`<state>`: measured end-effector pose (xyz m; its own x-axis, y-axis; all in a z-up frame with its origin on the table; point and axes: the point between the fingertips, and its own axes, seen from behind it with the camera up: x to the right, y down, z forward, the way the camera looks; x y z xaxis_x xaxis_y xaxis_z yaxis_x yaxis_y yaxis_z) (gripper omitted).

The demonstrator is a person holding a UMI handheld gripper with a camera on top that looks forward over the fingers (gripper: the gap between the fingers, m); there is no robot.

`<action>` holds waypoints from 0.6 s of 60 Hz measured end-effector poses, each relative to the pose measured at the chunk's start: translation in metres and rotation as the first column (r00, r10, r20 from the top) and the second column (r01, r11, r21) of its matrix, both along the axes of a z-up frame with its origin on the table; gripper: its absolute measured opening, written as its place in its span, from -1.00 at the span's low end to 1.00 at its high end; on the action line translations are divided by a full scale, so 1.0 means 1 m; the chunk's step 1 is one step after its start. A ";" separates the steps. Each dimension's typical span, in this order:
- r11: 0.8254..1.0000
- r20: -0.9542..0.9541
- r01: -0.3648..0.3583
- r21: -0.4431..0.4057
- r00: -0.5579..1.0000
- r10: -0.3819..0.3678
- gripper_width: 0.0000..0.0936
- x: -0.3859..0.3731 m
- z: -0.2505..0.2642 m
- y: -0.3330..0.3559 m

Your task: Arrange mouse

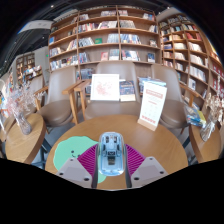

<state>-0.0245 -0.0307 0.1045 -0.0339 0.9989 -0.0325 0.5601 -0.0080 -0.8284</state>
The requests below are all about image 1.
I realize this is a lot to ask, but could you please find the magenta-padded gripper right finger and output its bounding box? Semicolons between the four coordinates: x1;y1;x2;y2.
124;143;169;188

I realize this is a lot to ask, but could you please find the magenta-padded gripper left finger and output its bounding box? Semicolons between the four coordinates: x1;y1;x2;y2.
55;143;100;188

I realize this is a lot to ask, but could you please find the translucent blue computer mouse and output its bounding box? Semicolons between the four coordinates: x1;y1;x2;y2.
96;131;128;177

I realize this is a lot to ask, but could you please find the green blob-shaped mouse pad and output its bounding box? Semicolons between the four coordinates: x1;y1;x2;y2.
53;134;108;184

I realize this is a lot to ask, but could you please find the round wooden side table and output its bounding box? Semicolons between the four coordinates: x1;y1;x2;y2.
188;123;224;164
4;113;47;165

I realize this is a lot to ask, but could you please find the white sign on wooden base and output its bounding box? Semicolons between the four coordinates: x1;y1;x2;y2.
137;80;168;132

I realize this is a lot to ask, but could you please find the blue and yellow magazine stack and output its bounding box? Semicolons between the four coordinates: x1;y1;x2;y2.
183;104;208;128

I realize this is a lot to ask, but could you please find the dark blue book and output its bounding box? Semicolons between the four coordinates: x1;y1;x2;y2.
118;79;137;103

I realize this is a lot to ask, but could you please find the light blue magazine stack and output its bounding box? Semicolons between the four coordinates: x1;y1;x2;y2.
137;76;167;96

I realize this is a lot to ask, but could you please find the white framed floral picture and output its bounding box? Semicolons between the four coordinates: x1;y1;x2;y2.
89;73;121;102

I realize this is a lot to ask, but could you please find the small distant bookshelf unit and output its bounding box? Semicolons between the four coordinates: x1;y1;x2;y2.
14;51;44;84

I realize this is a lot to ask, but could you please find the angled wooden bookshelf unit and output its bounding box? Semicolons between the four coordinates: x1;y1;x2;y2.
158;13;224;111

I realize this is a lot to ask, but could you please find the wide wooden bookshelf unit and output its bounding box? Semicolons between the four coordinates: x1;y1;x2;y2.
48;4;161;73

